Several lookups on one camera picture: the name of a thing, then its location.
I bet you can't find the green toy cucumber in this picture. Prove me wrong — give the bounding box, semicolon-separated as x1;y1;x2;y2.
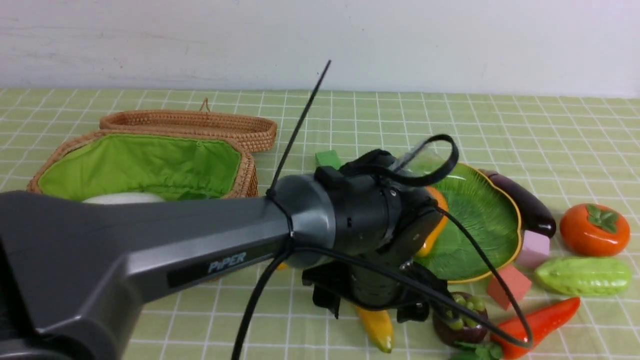
534;256;633;297

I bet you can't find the black cable tie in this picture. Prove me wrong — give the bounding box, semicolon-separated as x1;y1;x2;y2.
267;59;332;198

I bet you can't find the yellow toy banana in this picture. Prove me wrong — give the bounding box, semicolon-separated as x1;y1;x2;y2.
354;306;395;354

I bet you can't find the purple toy mangosteen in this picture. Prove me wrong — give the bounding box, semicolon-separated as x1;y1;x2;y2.
432;291;489;349

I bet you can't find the green leaf-shaped glass plate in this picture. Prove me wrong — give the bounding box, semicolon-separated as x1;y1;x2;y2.
414;163;522;284

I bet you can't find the pink cube block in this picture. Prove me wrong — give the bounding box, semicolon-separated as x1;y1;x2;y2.
515;230;551;271

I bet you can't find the woven wicker basket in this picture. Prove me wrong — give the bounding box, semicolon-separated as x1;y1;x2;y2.
26;129;261;201

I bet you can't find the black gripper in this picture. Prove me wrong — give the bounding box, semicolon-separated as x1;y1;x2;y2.
301;255;451;324

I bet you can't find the salmon red cube block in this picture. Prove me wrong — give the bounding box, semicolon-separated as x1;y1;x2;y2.
486;264;532;311

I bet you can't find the woven wicker basket lid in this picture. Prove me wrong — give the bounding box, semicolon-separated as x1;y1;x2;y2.
99;98;278;153

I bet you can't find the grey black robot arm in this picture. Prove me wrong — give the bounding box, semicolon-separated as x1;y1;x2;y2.
1;150;458;360

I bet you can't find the orange yellow toy mango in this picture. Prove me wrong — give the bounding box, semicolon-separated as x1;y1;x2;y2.
416;186;450;258

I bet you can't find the dark purple toy eggplant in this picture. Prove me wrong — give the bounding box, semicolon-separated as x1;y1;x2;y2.
478;168;557;239

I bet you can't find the green cube block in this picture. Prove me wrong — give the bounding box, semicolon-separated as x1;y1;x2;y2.
314;149;343;170

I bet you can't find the green fabric basket lining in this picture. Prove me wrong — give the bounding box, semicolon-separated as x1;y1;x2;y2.
38;133;243;202

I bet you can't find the green checkered tablecloth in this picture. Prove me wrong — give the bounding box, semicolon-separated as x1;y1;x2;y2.
0;88;640;360

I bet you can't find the red toy chili pepper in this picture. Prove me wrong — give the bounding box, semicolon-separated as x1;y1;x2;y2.
448;296;582;360

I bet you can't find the orange toy persimmon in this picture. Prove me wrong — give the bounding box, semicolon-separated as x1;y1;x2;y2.
558;203;631;257

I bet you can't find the white toy radish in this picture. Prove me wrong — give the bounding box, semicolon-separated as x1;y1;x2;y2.
82;192;165;205

